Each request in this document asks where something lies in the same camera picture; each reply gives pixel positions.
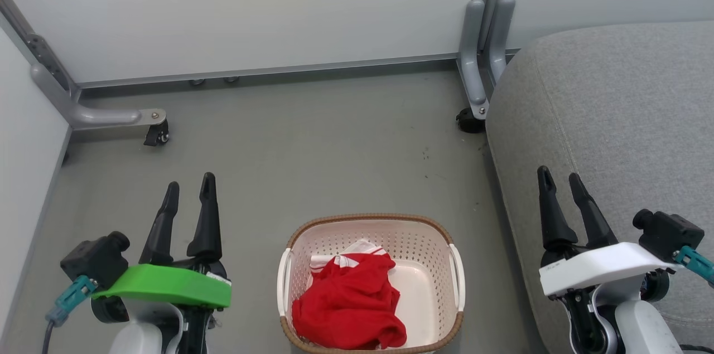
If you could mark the grey metal partition base rail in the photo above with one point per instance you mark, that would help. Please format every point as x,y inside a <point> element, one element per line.
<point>279,71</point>

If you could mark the grey partition post double foot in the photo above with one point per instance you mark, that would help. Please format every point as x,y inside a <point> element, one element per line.
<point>473,47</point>

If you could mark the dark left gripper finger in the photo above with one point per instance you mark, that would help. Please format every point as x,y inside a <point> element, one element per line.
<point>162,231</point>
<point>207,220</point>

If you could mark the grey partition foot long bracket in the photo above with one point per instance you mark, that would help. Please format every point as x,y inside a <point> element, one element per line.
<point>95,116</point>

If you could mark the red and white shirt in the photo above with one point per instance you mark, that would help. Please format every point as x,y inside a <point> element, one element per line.
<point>348,304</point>

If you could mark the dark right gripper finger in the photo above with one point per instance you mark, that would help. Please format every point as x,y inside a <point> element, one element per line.
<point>552,214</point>
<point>592,217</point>

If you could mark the grey fabric sofa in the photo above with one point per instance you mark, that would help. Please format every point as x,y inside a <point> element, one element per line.
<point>613,120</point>

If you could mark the black caster wheel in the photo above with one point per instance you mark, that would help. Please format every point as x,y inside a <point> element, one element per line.
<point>467,121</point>
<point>158,135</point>

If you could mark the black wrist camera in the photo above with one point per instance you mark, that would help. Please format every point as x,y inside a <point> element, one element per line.
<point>95,260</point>
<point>666,234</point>

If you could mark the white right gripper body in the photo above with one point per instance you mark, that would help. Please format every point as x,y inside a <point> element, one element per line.
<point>597,267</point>

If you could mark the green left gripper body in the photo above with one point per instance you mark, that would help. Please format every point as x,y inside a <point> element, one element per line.
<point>167,285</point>

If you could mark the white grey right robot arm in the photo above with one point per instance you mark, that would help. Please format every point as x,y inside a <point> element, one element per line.
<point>625,320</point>

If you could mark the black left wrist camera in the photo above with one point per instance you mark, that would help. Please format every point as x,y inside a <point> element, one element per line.
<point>95,260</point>

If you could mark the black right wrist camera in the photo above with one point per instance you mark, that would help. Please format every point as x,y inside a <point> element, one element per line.
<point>666,234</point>

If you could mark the white perforated laundry basket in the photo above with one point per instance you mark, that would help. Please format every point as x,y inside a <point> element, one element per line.
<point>424,242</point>

